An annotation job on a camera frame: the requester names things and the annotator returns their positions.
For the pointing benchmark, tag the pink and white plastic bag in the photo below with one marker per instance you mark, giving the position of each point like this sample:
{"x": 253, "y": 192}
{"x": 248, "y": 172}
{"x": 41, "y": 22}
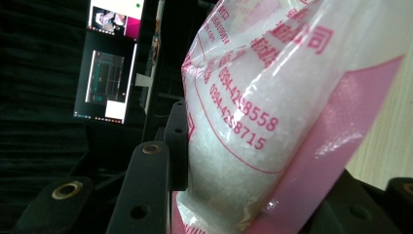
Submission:
{"x": 259, "y": 97}

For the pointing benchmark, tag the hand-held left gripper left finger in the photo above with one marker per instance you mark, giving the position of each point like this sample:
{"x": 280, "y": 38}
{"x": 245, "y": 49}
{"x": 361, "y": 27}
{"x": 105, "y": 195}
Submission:
{"x": 146, "y": 182}

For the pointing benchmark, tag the dark curtain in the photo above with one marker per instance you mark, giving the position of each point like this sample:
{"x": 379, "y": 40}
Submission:
{"x": 35, "y": 81}

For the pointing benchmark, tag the computer monitor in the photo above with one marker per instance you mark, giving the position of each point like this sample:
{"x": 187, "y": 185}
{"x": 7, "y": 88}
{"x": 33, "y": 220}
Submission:
{"x": 107, "y": 78}

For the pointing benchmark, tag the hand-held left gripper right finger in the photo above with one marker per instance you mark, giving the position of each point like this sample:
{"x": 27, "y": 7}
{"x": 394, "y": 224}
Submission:
{"x": 357, "y": 211}

